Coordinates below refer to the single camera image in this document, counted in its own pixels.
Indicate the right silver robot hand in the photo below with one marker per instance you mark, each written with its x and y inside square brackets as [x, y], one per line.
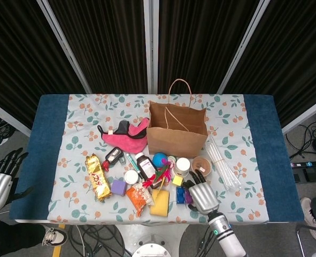
[203, 198]

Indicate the blue toy brick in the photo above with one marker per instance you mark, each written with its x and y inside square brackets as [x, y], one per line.
[180, 195]

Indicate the small yellow cube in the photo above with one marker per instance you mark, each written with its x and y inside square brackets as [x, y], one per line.
[177, 180]

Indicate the clear jar rubber bands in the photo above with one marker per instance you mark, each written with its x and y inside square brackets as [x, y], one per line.
[203, 163]

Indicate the white lidded jar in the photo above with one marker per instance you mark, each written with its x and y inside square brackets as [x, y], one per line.
[183, 166]

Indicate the bundle of clear straws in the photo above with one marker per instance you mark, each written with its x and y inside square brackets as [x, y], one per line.
[222, 163]

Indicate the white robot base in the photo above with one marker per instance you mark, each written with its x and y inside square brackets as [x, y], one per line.
[152, 246]

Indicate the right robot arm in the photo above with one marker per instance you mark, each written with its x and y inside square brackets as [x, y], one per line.
[224, 233]

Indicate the brown paper bag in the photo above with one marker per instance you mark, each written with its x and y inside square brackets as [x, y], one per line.
[173, 142]

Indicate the yellow sponge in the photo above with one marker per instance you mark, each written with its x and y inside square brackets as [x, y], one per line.
[160, 204]

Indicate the colourful feather toy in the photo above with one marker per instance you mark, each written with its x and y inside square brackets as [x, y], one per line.
[160, 175]

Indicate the green white round toy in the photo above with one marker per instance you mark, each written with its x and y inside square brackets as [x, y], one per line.
[172, 159]

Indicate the blue ball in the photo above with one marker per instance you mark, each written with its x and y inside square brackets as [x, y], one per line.
[158, 159]

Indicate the orange snack packet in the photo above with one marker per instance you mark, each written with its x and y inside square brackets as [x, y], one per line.
[139, 198]

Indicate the brown medicine bottle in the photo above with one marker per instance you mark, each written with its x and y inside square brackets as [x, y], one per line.
[145, 166]

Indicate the white black sneaker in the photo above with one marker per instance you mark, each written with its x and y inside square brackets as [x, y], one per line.
[56, 235]

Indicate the round clear pin tin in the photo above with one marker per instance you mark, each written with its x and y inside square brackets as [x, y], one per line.
[131, 177]

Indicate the blue table cover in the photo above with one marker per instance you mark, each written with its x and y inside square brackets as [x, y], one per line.
[48, 134]

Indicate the green white tube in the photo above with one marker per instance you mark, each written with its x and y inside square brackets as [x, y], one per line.
[132, 162]

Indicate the purple foam cube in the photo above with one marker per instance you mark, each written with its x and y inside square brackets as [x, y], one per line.
[119, 187]

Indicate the pink towel black trim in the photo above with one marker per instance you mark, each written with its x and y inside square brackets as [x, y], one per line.
[125, 140]

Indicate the black bottle red cap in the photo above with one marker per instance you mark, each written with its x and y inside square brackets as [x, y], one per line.
[113, 155]

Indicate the gold biscuit pack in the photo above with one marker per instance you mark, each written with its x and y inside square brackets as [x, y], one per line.
[97, 178]

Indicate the person's leg with sneaker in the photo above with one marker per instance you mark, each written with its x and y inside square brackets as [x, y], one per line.
[310, 214]

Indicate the black power strip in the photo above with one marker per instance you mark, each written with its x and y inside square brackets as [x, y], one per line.
[310, 177]

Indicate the floral tablecloth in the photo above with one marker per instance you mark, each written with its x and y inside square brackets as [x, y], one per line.
[93, 107]

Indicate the black pleated partition panel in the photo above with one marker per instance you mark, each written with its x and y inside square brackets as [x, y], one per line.
[18, 53]
[200, 40]
[101, 40]
[294, 53]

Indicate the metal chair frame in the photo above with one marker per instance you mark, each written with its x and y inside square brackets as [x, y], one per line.
[311, 228]

